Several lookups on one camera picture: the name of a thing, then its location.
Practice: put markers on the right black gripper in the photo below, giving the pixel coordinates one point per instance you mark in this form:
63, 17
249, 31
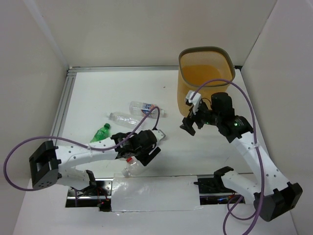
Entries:
188, 122

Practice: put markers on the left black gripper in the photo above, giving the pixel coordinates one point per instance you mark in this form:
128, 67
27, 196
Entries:
150, 152

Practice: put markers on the large clear plastic bottle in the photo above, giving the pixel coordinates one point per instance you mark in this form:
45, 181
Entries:
132, 170

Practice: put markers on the red label plastic bottle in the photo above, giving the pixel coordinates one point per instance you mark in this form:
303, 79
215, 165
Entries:
131, 160

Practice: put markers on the orange blue label bottle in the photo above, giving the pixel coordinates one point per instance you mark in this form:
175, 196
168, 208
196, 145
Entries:
141, 109

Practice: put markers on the green plastic bottle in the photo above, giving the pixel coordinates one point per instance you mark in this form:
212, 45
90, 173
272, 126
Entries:
102, 133

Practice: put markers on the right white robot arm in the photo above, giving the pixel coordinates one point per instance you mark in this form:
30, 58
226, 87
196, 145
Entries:
280, 195

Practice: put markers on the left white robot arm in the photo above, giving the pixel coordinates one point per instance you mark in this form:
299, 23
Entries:
51, 164

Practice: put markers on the yellow mesh bin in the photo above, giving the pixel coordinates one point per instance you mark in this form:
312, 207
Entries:
198, 65

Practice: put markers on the clear crushed plastic bottle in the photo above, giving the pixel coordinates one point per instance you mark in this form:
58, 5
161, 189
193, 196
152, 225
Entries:
123, 119

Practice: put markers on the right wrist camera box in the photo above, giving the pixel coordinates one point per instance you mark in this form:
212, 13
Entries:
193, 99

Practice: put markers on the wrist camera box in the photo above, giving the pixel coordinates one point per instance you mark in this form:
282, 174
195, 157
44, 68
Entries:
193, 99
158, 135

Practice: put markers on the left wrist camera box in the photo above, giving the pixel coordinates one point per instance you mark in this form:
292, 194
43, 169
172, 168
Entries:
158, 135

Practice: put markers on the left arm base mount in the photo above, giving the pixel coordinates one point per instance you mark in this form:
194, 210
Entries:
100, 197

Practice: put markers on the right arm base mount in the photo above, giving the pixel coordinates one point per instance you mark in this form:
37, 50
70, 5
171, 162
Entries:
213, 192

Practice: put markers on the aluminium frame rail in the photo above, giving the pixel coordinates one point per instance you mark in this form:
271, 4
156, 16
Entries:
90, 94

